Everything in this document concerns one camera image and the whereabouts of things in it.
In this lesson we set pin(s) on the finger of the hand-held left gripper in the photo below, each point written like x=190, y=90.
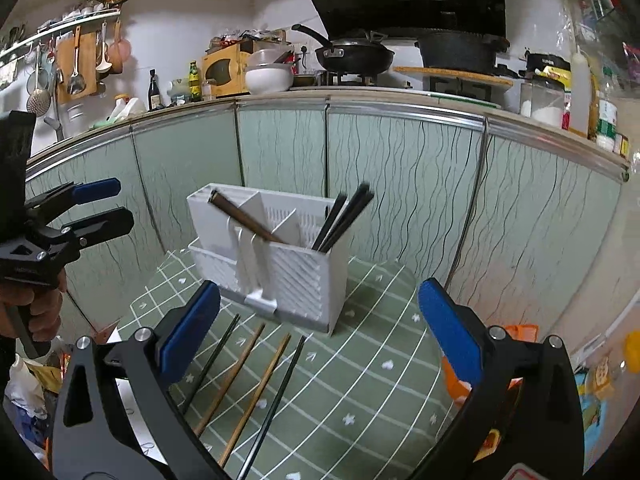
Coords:
x=110, y=225
x=100, y=189

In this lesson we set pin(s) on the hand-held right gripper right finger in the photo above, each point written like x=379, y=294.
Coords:
x=450, y=335

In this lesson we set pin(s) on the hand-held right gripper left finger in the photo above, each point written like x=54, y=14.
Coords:
x=192, y=330

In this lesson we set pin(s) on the white plastic utensil holder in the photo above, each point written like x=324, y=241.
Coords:
x=300, y=280

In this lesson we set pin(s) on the person's left hand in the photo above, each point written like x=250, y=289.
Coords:
x=47, y=310

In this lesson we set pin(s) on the green glass cabinet door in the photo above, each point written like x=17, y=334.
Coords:
x=185, y=160
x=100, y=160
x=410, y=185
x=540, y=240
x=280, y=145

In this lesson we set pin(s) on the orange plastic bag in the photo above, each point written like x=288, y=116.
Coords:
x=457, y=385

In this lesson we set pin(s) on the metal strainer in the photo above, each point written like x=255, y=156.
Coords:
x=37, y=102

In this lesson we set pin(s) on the green grid pattern mat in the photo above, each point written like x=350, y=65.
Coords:
x=360, y=375

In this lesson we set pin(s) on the wooden cutting board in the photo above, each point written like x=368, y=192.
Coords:
x=64, y=80

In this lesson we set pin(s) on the metal slotted spatula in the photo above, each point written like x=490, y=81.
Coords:
x=76, y=82

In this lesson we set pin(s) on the dark glass bottle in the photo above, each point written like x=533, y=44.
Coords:
x=154, y=95

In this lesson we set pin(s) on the white ladle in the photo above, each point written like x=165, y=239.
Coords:
x=102, y=62

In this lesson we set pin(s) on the green bottle yellow label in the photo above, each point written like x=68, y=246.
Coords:
x=194, y=85

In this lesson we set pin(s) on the blue printed package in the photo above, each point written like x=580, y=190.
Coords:
x=590, y=410

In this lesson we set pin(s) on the yellow toaster oven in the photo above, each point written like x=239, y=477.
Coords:
x=225, y=72

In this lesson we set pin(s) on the white plastic bag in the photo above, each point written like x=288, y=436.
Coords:
x=22, y=385

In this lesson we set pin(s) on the white bowl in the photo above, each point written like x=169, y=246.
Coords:
x=267, y=80

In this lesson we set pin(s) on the clear plastic container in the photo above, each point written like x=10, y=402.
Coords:
x=262, y=57

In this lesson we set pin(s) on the glass jar black lid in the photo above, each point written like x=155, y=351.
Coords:
x=542, y=110

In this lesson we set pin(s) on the round wooden board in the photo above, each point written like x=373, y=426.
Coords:
x=450, y=74

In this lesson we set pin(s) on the plastic bottle green label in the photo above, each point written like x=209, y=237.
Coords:
x=607, y=120

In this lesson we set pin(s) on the gas stove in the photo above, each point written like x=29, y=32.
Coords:
x=345, y=79

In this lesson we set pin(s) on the white squeeze bottle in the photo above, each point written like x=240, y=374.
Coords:
x=580, y=95

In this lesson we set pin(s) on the black cooking pot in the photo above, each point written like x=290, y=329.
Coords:
x=455, y=52

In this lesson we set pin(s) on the black wok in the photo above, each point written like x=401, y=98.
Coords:
x=355, y=57

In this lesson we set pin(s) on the metal wall rack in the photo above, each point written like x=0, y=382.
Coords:
x=60, y=30

